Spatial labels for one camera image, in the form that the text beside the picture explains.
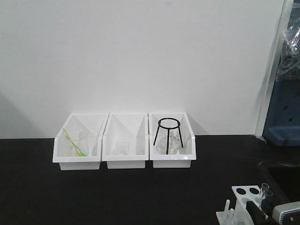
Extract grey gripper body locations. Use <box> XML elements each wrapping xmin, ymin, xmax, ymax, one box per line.
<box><xmin>272</xmin><ymin>202</ymin><xmax>300</xmax><ymax>225</ymax></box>

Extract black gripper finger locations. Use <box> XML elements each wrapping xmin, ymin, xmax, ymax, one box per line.
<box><xmin>246</xmin><ymin>201</ymin><xmax>273</xmax><ymax>225</ymax></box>

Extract clear glass test tube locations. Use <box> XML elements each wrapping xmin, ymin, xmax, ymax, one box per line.
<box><xmin>259</xmin><ymin>183</ymin><xmax>270</xmax><ymax>204</ymax></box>
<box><xmin>259</xmin><ymin>189</ymin><xmax>273</xmax><ymax>215</ymax></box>

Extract white test tube rack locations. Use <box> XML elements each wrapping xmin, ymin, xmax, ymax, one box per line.
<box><xmin>216</xmin><ymin>185</ymin><xmax>260</xmax><ymax>225</ymax></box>

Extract grey blue pegboard drying rack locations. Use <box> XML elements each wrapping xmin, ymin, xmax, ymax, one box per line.
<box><xmin>263</xmin><ymin>0</ymin><xmax>300</xmax><ymax>146</ymax></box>

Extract black lab sink basin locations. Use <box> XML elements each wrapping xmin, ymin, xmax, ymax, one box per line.
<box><xmin>258</xmin><ymin>161</ymin><xmax>300</xmax><ymax>204</ymax></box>

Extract clear glass flask right bin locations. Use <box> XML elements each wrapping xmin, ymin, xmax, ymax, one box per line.
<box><xmin>156</xmin><ymin>130</ymin><xmax>181</xmax><ymax>155</ymax></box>

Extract right white storage bin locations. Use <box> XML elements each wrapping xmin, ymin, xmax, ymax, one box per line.
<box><xmin>148</xmin><ymin>112</ymin><xmax>196</xmax><ymax>168</ymax></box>

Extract white storage bin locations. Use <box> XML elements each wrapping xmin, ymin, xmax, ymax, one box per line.
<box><xmin>102</xmin><ymin>113</ymin><xmax>149</xmax><ymax>169</ymax></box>
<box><xmin>52</xmin><ymin>113</ymin><xmax>109</xmax><ymax>170</ymax></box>
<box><xmin>148</xmin><ymin>112</ymin><xmax>196</xmax><ymax>168</ymax></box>

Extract black metal tripod stand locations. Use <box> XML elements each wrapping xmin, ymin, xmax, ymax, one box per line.
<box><xmin>153</xmin><ymin>117</ymin><xmax>183</xmax><ymax>155</ymax></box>

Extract clear bag of black pegs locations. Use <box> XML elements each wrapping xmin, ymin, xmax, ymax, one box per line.
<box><xmin>276</xmin><ymin>17</ymin><xmax>300</xmax><ymax>82</ymax></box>

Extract clear glass beaker middle bin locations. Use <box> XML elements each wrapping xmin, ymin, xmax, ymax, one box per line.
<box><xmin>116</xmin><ymin>139</ymin><xmax>129</xmax><ymax>155</ymax></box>

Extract clear glass beaker bin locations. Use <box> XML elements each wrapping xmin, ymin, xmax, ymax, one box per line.
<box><xmin>69</xmin><ymin>128</ymin><xmax>89</xmax><ymax>156</ymax></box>
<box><xmin>116</xmin><ymin>139</ymin><xmax>129</xmax><ymax>155</ymax></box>

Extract middle white storage bin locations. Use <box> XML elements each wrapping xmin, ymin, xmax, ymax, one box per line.
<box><xmin>102</xmin><ymin>113</ymin><xmax>149</xmax><ymax>169</ymax></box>

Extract yellow green stirring stick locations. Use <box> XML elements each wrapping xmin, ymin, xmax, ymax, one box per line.
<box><xmin>63</xmin><ymin>128</ymin><xmax>87</xmax><ymax>157</ymax></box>

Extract left white storage bin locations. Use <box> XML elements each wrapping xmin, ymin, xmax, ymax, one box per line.
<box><xmin>52</xmin><ymin>113</ymin><xmax>109</xmax><ymax>170</ymax></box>

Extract clear glass beaker left bin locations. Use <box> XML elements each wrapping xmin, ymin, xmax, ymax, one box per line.
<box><xmin>69</xmin><ymin>128</ymin><xmax>89</xmax><ymax>156</ymax></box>

